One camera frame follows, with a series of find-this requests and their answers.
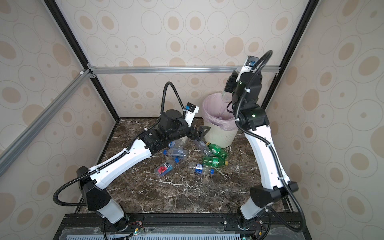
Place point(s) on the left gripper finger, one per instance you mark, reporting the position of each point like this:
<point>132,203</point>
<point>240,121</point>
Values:
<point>204,129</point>
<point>201,139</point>

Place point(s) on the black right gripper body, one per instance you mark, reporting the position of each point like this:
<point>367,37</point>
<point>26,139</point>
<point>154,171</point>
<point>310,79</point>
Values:
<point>231,86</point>

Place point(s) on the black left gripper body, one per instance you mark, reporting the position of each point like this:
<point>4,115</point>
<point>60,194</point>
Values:
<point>189,131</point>

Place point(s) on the clear bottle pale blue label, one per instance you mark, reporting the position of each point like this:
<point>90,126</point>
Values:
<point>176,153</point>

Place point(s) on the square clear bottle white cap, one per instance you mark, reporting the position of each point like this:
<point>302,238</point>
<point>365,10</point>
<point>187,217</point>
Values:
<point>226,96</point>

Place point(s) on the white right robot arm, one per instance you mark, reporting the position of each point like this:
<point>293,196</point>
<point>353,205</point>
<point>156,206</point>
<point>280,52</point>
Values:
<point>252,120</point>

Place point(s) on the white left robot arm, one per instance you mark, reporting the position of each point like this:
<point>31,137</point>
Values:
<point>171,126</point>

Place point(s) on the white waste bin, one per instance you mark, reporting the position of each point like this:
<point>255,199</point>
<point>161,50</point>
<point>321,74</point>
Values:
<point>218,136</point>

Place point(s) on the pink bin liner bag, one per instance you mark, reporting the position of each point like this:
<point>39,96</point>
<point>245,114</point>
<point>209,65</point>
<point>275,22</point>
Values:
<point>214,112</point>

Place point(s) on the clear bottle purple tint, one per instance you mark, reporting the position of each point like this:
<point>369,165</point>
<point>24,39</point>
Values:
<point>201,145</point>

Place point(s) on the green bottle upper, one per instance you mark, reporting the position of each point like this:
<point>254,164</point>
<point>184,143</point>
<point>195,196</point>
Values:
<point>217,151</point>

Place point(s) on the green bottle yellow cap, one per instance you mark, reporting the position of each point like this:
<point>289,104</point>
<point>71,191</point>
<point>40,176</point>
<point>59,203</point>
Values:
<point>215,162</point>

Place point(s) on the small crushed bottle blue cap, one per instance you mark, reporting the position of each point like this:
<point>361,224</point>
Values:
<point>200,169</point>

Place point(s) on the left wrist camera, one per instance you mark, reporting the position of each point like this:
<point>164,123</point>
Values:
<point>190,111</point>

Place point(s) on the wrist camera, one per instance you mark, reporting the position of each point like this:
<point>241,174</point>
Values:
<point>248,66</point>
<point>190,111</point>

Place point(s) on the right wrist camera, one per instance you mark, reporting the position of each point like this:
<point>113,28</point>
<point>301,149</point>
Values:
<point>248,66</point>

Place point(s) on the horizontal aluminium rail back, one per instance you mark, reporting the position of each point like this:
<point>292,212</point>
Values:
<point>163,70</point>

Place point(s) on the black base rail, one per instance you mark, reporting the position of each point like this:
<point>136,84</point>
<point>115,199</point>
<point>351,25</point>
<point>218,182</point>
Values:
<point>175,227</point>

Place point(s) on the aluminium rail left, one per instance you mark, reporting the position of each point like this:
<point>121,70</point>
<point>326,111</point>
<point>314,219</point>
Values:
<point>27,136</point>

